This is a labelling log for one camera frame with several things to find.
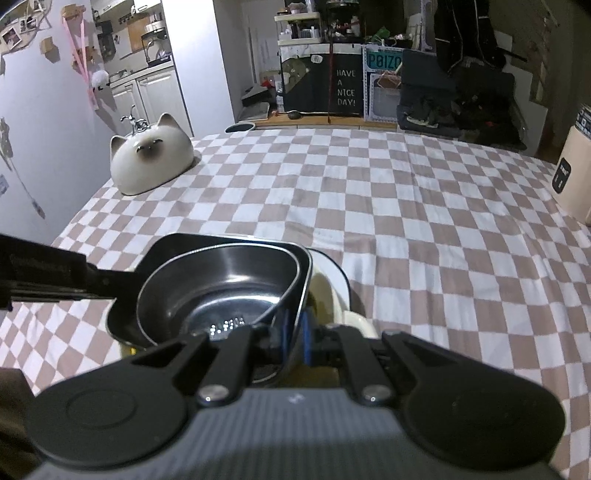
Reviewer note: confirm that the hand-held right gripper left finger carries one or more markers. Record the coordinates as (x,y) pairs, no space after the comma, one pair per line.
(277,346)

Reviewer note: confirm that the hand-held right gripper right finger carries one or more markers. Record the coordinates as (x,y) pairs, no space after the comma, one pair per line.
(307,341)

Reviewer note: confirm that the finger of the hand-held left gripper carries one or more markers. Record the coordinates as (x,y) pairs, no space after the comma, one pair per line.
(113,284)

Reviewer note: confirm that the large square steel tray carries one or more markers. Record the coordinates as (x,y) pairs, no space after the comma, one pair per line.
(171,247)

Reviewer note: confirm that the white square plate dark rim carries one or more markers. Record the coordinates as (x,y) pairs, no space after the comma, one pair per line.
(334,274)

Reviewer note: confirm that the small square steel tray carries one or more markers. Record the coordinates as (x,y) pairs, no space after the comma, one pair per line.
(207,281)

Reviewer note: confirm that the cat-shaped ceramic dish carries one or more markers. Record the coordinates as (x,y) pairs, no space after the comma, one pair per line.
(147,170)

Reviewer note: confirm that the brown white checkered tablecloth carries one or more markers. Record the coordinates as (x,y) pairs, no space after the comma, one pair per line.
(415,230)

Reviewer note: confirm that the silver metal ornament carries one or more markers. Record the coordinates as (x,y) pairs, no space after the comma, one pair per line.
(138,123)

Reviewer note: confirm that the white kitchen cabinet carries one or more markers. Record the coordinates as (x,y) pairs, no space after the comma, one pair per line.
(157,97)

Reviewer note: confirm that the pink ribbon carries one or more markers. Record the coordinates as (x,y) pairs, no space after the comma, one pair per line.
(83,55)

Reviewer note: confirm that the low wooden platform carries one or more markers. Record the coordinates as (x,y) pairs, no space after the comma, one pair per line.
(323,121)

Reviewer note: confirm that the grey folded mat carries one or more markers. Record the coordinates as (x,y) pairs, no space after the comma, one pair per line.
(256,110)

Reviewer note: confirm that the black coffee maker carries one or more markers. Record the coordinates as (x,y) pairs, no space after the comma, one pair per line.
(154,44)

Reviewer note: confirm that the white blue printed box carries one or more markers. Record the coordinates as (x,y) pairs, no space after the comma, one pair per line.
(383,101)

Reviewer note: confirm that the black lettered sign board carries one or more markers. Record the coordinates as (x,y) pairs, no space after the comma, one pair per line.
(346,87)

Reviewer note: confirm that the dark patterned cloth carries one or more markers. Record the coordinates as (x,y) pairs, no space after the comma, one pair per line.
(304,78)

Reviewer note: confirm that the black armchair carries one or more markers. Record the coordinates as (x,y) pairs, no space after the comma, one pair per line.
(480,106)

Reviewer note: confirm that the white shelf rack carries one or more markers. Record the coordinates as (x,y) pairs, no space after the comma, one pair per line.
(298,32)

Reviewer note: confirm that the beige blender jug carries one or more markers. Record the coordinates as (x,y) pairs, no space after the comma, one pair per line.
(575,161)

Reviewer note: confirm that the hanging black clothes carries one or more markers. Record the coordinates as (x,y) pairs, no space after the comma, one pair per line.
(461,32)

